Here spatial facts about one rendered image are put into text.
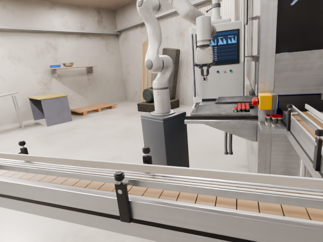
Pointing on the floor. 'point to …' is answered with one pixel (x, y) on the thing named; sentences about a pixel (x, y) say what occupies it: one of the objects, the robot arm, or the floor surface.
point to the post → (266, 78)
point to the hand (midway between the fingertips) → (204, 72)
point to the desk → (51, 108)
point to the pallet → (92, 108)
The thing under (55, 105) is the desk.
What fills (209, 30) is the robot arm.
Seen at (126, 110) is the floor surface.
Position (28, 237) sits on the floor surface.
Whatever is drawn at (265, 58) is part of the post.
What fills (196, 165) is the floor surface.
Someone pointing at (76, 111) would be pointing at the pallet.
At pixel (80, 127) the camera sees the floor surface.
